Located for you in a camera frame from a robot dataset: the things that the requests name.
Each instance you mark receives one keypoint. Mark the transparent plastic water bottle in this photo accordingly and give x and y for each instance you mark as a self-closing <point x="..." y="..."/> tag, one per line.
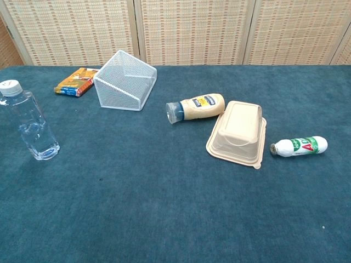
<point x="35" y="131"/>

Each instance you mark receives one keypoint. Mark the mayonnaise squeeze bottle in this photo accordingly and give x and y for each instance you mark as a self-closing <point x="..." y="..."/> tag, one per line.
<point x="203" y="108"/>

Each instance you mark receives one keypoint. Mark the beige takeaway food container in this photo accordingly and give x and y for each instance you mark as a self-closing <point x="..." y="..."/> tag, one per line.
<point x="238" y="128"/>

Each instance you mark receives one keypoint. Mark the small white green-labelled bottle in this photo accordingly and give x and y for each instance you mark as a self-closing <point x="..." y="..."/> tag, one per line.
<point x="301" y="146"/>

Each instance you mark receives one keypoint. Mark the teal table cover cloth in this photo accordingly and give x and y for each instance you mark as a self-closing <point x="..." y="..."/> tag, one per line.
<point x="137" y="205"/>

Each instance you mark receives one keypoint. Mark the orange snack box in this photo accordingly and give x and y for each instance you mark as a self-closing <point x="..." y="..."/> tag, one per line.
<point x="74" y="82"/>

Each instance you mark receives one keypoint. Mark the woven bamboo folding screen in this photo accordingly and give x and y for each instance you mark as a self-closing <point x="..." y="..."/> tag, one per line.
<point x="192" y="33"/>

